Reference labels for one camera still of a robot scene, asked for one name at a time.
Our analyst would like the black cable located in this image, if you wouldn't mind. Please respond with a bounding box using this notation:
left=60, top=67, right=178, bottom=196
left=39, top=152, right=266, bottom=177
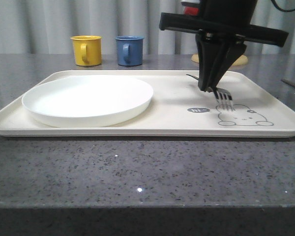
left=270, top=0, right=295, bottom=12

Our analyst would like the wooden mug tree stand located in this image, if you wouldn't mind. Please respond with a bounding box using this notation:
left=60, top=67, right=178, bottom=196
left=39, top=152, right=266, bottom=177
left=191, top=54, right=248, bottom=66

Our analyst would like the silver metal fork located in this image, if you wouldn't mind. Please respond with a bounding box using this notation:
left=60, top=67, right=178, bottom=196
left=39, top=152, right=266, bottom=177
left=186, top=73, right=235, bottom=112

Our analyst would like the yellow mug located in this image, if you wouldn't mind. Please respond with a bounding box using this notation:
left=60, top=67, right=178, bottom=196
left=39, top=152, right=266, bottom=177
left=70, top=35, right=102, bottom=66

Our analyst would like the red mug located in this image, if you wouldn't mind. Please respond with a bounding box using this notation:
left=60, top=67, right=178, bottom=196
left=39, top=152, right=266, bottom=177
left=183, top=6, right=199, bottom=16

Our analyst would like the white round plate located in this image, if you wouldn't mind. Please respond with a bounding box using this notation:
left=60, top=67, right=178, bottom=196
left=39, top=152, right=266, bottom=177
left=22, top=75, right=153, bottom=128

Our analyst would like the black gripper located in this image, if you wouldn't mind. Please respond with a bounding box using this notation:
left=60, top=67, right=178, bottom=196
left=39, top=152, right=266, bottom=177
left=159, top=0, right=289, bottom=91

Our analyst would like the blue mug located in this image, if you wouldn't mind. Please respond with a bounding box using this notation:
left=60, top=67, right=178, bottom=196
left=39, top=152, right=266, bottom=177
left=116, top=35, right=144, bottom=66

